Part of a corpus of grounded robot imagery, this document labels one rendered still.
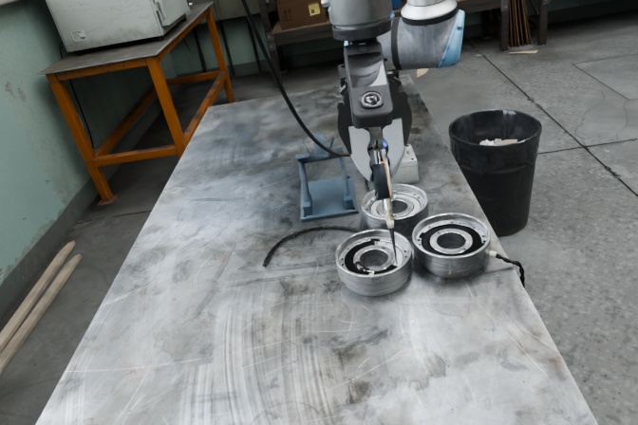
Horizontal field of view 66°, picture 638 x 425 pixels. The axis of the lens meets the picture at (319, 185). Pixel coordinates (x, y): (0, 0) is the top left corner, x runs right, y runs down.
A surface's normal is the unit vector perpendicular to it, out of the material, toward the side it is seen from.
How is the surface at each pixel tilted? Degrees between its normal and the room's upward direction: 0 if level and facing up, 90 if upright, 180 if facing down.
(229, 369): 0
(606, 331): 0
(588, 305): 0
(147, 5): 90
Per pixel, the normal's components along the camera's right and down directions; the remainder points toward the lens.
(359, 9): -0.08, 0.51
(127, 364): -0.17, -0.86
